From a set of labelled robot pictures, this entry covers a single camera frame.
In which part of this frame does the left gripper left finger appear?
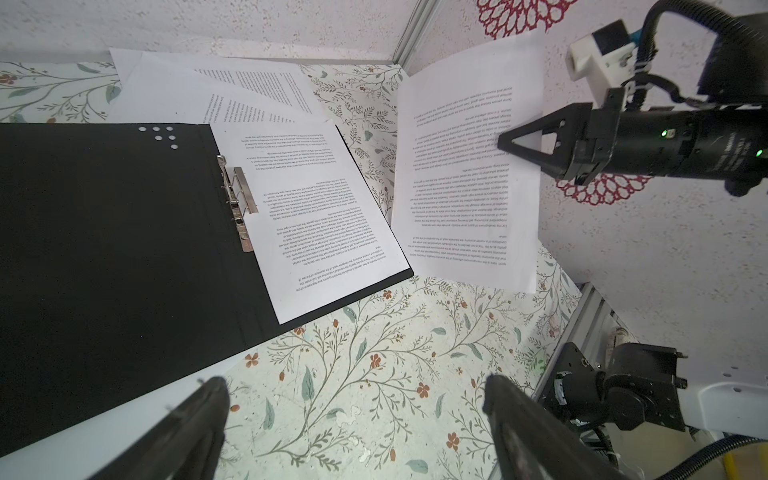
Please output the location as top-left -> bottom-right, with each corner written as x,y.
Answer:
92,376 -> 230,479

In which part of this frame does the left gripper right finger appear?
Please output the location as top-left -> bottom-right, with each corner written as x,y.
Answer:
483,374 -> 625,480

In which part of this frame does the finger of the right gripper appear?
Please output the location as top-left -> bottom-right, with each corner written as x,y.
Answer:
497,103 -> 593,180

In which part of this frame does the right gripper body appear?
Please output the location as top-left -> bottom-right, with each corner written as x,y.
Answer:
572,89 -> 767,186

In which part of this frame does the blue black folder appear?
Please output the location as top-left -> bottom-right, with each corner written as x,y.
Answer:
1,123 -> 385,455

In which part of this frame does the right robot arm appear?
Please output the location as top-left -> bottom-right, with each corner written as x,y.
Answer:
497,1 -> 767,197

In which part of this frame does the metal folder clip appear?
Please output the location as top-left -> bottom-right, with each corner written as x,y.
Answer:
217,155 -> 258,253

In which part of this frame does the printed paper sheet back top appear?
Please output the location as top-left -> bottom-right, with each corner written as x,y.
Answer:
109,48 -> 324,116

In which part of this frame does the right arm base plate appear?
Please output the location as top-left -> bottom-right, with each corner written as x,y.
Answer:
537,342 -> 688,433

